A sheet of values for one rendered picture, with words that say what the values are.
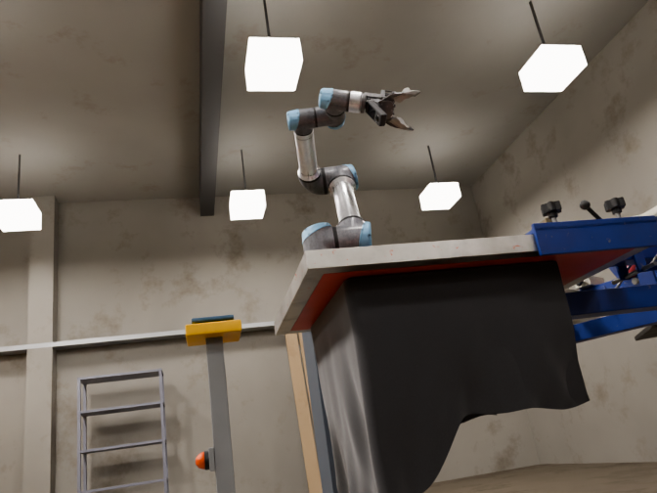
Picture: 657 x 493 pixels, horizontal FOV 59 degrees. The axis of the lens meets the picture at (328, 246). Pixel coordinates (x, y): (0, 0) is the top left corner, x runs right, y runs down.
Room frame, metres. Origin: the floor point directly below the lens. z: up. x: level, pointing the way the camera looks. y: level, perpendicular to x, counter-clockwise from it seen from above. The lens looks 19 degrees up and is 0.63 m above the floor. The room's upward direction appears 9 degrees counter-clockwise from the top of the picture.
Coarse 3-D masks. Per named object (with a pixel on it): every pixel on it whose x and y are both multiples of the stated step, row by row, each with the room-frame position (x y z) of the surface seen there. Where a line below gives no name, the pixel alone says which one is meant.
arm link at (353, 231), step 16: (336, 176) 2.20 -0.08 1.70; (352, 176) 2.23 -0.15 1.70; (336, 192) 2.18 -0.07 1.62; (352, 192) 2.18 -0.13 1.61; (336, 208) 2.15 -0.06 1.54; (352, 208) 2.10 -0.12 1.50; (352, 224) 2.02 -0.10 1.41; (368, 224) 2.01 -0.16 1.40; (352, 240) 2.00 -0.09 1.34; (368, 240) 2.01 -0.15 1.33
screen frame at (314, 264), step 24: (456, 240) 1.11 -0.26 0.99; (480, 240) 1.12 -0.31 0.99; (504, 240) 1.13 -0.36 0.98; (528, 240) 1.14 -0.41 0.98; (312, 264) 1.04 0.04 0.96; (336, 264) 1.05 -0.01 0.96; (360, 264) 1.06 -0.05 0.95; (384, 264) 1.08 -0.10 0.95; (408, 264) 1.10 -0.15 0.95; (432, 264) 1.13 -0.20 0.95; (312, 288) 1.17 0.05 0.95; (288, 312) 1.35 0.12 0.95
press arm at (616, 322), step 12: (636, 312) 1.94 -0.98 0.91; (648, 312) 1.92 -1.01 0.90; (576, 324) 2.09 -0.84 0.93; (588, 324) 2.06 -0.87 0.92; (600, 324) 2.03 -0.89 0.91; (612, 324) 2.00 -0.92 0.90; (624, 324) 1.98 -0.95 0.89; (636, 324) 1.95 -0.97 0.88; (648, 324) 1.93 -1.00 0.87; (576, 336) 2.10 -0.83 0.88; (588, 336) 2.07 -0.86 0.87; (600, 336) 2.08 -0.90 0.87
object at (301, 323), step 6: (318, 306) 1.34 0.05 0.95; (324, 306) 1.35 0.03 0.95; (306, 312) 1.38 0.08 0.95; (312, 312) 1.39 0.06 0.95; (318, 312) 1.40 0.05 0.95; (300, 318) 1.43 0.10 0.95; (306, 318) 1.44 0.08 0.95; (312, 318) 1.45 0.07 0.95; (294, 324) 1.49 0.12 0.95; (300, 324) 1.50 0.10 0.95; (306, 324) 1.51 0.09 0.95; (312, 324) 1.53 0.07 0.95; (294, 330) 1.57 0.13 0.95
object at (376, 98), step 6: (384, 90) 1.79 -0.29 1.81; (366, 96) 1.77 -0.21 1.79; (372, 96) 1.80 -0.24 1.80; (378, 96) 1.80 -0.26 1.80; (384, 96) 1.77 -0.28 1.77; (366, 102) 1.78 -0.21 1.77; (378, 102) 1.78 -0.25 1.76; (384, 102) 1.76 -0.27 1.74; (390, 102) 1.76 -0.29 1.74; (384, 108) 1.78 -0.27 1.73; (390, 108) 1.78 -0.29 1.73; (390, 114) 1.80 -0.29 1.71
